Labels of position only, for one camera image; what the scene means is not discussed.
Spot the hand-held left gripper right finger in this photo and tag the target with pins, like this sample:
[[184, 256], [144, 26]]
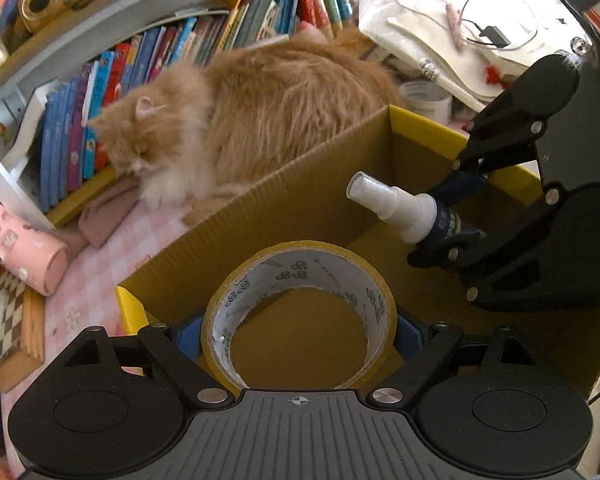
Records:
[[410, 340]]

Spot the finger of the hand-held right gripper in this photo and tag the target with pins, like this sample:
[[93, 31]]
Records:
[[500, 255], [510, 120]]

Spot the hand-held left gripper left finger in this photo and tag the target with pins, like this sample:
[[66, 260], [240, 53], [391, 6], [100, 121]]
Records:
[[187, 342]]

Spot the white spray bottle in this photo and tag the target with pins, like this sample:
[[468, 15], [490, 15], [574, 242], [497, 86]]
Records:
[[415, 210]]

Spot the yellowish clear tape roll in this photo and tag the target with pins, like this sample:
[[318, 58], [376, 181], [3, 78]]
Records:
[[300, 265]]

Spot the cardboard box with yellow rim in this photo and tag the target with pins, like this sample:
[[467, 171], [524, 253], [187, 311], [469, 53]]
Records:
[[280, 200]]

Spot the red tassel knot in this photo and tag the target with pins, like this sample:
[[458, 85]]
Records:
[[494, 76]]

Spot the white tape roll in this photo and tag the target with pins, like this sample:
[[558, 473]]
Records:
[[427, 100]]

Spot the black charger plug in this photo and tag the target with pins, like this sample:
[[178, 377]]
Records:
[[496, 36]]

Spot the pink checked tablecloth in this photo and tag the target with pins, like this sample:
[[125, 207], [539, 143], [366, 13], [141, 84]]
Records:
[[95, 280]]

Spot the pink beaded charm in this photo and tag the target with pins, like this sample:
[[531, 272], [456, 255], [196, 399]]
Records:
[[454, 22]]

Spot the stack of white papers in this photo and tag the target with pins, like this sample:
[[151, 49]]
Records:
[[430, 35]]

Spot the mauve pouch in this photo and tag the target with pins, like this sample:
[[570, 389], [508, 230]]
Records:
[[107, 210]]

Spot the wooden chessboard box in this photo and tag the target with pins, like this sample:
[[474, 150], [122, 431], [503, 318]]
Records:
[[15, 330]]

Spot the pink tissue pouch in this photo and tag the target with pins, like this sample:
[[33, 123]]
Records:
[[25, 245]]

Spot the fluffy orange cat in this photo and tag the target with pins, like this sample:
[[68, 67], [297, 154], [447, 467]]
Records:
[[280, 100]]

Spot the row of colourful books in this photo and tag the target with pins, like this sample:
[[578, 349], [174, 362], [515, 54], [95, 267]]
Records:
[[70, 135]]

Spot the white bookshelf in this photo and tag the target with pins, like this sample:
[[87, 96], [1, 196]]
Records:
[[10, 175]]

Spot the white floppy book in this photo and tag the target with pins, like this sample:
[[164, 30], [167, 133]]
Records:
[[27, 125]]

